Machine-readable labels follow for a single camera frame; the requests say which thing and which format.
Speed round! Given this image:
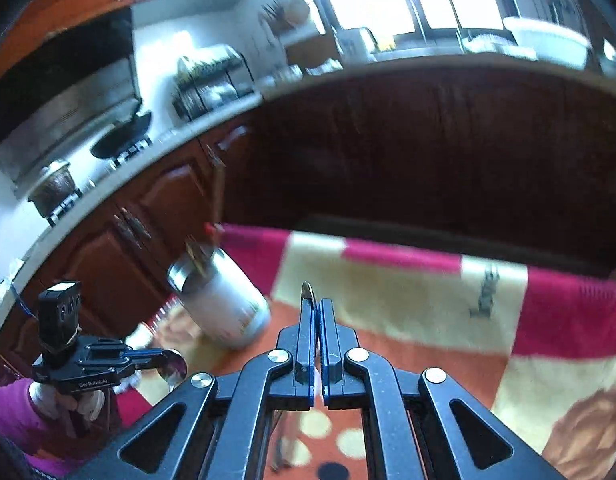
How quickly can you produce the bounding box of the left hand white glove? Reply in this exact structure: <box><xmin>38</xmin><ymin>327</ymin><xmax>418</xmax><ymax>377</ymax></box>
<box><xmin>28</xmin><ymin>382</ymin><xmax>105</xmax><ymax>422</ymax></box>

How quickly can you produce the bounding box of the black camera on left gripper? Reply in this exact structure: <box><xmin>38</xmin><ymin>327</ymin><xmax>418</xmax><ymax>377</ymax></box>
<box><xmin>38</xmin><ymin>281</ymin><xmax>81</xmax><ymax>353</ymax></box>

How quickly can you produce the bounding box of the kitchen faucet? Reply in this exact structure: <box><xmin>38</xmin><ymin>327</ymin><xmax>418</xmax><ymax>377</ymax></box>
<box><xmin>410</xmin><ymin>0</ymin><xmax>470</xmax><ymax>47</ymax></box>

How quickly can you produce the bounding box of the large steel spoon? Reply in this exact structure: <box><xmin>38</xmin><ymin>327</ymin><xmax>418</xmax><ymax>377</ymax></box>
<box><xmin>156</xmin><ymin>349</ymin><xmax>188</xmax><ymax>391</ymax></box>
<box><xmin>302</xmin><ymin>281</ymin><xmax>318</xmax><ymax>310</ymax></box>

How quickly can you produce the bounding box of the dark cooking pot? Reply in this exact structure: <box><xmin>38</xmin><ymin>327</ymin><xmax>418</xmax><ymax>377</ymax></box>
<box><xmin>27</xmin><ymin>159</ymin><xmax>78</xmax><ymax>218</ymax></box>

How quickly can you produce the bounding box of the white steel utensil canister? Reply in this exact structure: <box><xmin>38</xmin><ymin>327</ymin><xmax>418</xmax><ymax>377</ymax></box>
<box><xmin>167</xmin><ymin>240</ymin><xmax>270</xmax><ymax>349</ymax></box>

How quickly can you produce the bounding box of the red orange patterned blanket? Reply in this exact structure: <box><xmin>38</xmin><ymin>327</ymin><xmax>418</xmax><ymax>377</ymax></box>
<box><xmin>131</xmin><ymin>226</ymin><xmax>616</xmax><ymax>479</ymax></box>

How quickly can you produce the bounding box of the pink sleeve left forearm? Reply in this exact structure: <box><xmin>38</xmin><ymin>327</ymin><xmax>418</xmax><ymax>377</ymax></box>
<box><xmin>0</xmin><ymin>378</ymin><xmax>84</xmax><ymax>479</ymax></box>

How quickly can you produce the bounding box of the white basin on counter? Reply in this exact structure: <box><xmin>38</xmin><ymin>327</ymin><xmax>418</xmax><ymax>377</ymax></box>
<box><xmin>502</xmin><ymin>16</ymin><xmax>591</xmax><ymax>70</ymax></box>

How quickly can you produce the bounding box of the black wok on stove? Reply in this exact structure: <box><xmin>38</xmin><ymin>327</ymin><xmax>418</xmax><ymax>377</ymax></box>
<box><xmin>90</xmin><ymin>100</ymin><xmax>153</xmax><ymax>159</ymax></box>

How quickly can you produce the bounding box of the steel range hood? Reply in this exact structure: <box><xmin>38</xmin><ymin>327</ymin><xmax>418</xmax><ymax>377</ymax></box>
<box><xmin>0</xmin><ymin>8</ymin><xmax>141</xmax><ymax>186</ymax></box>

